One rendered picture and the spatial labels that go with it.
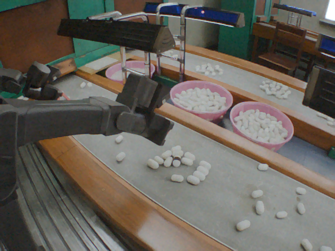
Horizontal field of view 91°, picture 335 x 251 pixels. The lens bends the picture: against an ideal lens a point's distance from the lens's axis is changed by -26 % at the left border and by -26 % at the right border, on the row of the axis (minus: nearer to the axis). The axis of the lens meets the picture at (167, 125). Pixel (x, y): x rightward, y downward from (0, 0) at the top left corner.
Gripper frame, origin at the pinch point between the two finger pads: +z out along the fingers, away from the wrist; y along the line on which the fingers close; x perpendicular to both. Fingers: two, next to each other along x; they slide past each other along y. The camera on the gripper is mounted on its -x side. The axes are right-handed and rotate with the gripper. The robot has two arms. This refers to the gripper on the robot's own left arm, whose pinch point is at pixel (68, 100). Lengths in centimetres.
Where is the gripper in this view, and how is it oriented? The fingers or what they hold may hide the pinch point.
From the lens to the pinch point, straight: 87.4
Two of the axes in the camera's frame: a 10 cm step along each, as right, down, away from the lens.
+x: -4.1, 9.1, 0.8
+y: -7.7, -3.9, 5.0
